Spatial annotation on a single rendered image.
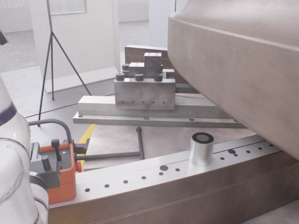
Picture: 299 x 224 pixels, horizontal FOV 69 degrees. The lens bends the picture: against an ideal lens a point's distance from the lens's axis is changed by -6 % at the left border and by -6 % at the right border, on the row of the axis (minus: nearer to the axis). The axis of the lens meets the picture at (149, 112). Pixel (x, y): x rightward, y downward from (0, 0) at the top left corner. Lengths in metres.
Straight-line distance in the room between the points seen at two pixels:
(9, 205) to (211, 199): 0.73
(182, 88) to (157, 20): 4.20
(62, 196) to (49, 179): 0.17
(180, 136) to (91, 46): 2.59
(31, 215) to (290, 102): 0.59
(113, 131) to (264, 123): 1.26
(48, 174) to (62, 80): 3.27
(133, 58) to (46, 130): 1.32
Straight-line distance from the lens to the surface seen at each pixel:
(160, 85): 1.66
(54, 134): 2.48
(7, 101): 0.44
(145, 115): 1.84
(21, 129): 0.46
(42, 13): 3.63
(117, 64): 4.25
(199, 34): 0.96
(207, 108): 1.85
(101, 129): 1.81
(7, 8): 13.94
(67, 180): 0.67
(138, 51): 2.88
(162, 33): 5.79
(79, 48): 3.82
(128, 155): 1.46
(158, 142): 1.62
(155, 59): 1.73
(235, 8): 0.98
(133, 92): 1.69
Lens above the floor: 1.20
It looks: 26 degrees down
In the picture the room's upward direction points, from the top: straight up
